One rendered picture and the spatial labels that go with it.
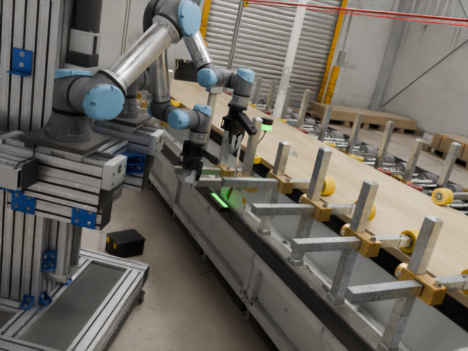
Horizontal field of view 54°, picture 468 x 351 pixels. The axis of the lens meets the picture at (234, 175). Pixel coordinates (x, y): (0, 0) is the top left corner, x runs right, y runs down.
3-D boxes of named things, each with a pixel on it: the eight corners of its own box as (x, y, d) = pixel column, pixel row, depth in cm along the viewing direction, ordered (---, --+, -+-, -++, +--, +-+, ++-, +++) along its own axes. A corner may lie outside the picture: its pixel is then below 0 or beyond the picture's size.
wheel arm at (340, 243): (295, 253, 132) (299, 242, 131) (289, 247, 135) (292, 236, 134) (416, 246, 155) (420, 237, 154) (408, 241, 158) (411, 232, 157)
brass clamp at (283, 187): (280, 193, 182) (283, 182, 181) (263, 181, 193) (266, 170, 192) (292, 193, 185) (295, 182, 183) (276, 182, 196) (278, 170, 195)
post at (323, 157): (292, 268, 175) (325, 148, 160) (287, 263, 178) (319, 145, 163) (300, 267, 177) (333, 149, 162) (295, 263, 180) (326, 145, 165)
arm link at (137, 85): (104, 89, 199) (107, 58, 195) (122, 88, 211) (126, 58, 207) (127, 96, 195) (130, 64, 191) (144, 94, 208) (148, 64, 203)
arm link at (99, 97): (79, 118, 153) (181, 17, 172) (106, 131, 145) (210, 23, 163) (58, 92, 144) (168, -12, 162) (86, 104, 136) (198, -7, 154)
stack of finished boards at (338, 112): (416, 129, 1040) (418, 122, 1035) (329, 118, 934) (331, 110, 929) (393, 120, 1105) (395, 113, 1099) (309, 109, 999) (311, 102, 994)
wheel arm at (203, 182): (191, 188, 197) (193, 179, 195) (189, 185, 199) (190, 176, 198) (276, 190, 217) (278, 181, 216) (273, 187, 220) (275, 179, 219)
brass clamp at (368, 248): (363, 258, 141) (368, 243, 139) (336, 237, 152) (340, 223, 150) (378, 256, 144) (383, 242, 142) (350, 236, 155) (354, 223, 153)
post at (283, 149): (258, 248, 197) (284, 142, 183) (255, 245, 200) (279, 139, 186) (265, 248, 199) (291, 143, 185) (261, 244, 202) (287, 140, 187)
